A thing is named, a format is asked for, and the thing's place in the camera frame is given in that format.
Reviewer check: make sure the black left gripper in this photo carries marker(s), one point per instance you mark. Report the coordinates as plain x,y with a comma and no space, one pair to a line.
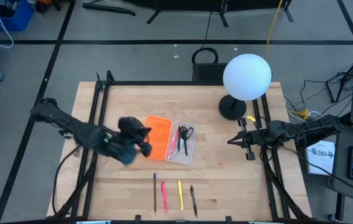
129,133

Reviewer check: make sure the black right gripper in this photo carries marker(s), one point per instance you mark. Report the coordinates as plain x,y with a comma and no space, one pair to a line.
258,137

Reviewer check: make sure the pink pencil with yellow eraser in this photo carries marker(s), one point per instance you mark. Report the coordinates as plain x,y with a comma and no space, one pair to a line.
173,143

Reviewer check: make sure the brown pencil with blue eraser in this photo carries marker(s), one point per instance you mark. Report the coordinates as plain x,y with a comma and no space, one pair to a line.
155,196

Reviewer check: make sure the pink highlighter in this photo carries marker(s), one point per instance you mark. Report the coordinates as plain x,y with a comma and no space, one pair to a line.
164,196

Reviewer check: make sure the black pen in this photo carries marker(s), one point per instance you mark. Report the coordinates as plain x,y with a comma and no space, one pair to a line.
193,200

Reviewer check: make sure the yellow highlighter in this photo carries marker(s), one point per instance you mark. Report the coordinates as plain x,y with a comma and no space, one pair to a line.
180,196

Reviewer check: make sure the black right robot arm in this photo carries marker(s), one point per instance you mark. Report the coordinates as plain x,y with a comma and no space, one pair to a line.
319,127

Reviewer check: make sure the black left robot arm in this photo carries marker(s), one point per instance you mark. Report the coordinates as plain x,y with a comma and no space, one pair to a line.
70,124

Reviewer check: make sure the orange plastic box lid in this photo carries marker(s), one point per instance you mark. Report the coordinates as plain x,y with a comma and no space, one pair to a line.
159,137

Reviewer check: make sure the clear plastic supply box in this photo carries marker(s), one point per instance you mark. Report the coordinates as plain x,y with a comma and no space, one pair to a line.
190,152

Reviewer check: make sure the black perforated box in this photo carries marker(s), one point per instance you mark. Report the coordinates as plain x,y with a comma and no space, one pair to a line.
207,72

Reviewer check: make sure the black round lamp base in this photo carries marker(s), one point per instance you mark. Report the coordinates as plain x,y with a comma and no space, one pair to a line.
230,110

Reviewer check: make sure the white globe lamp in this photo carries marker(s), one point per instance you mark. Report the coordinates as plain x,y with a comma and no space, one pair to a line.
247,77

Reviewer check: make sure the white printed booklet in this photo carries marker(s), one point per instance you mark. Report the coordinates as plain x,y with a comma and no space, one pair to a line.
319,161

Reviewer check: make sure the black stand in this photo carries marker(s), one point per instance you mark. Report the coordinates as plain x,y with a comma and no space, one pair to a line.
195,3

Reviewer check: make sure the orange shop vacuum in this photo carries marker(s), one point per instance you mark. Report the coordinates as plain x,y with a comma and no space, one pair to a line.
44,4

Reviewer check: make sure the blue plastic bin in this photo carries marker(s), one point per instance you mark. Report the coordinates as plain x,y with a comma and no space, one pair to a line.
20,18

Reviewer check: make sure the black corner bracket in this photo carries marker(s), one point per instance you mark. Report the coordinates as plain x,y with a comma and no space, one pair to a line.
110,76

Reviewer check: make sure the black aluminium table frame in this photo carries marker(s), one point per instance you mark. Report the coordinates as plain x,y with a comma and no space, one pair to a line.
163,83

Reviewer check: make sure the black frame clamp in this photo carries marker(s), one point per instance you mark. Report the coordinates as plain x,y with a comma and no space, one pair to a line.
137,219
228,219

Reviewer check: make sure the silver angle bracket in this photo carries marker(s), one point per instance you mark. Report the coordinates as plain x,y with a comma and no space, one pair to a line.
93,222

